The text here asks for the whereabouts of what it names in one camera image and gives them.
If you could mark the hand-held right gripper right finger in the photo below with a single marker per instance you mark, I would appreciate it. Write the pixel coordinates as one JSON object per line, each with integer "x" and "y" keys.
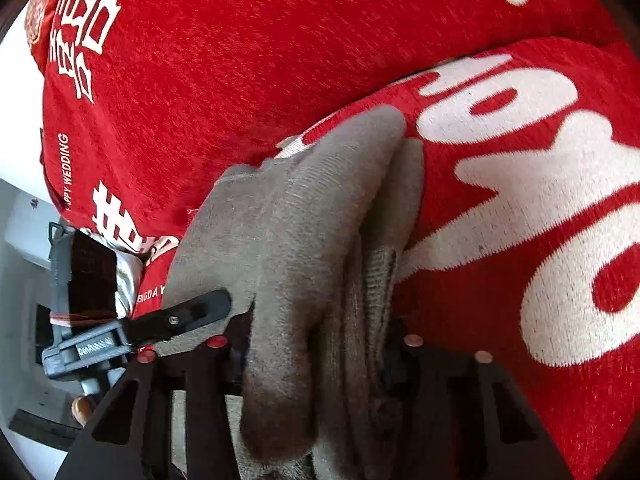
{"x": 440, "y": 390}

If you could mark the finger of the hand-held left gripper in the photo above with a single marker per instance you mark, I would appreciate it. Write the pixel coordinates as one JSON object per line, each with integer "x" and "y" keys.
{"x": 180, "y": 316}

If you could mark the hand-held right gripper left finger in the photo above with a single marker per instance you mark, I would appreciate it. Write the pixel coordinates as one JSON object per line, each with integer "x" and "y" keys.
{"x": 200, "y": 390}

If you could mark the grey knit garment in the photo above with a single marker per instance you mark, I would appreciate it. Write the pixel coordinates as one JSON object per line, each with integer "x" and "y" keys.
{"x": 300, "y": 210}

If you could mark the person's left hand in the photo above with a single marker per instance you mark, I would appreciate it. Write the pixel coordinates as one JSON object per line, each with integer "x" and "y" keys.
{"x": 82, "y": 410}

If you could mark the white patterned cloth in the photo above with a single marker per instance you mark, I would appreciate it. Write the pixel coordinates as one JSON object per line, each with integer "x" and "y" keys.
{"x": 127, "y": 272}

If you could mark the red printed blanket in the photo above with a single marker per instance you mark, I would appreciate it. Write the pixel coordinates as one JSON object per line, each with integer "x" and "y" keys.
{"x": 250, "y": 60}

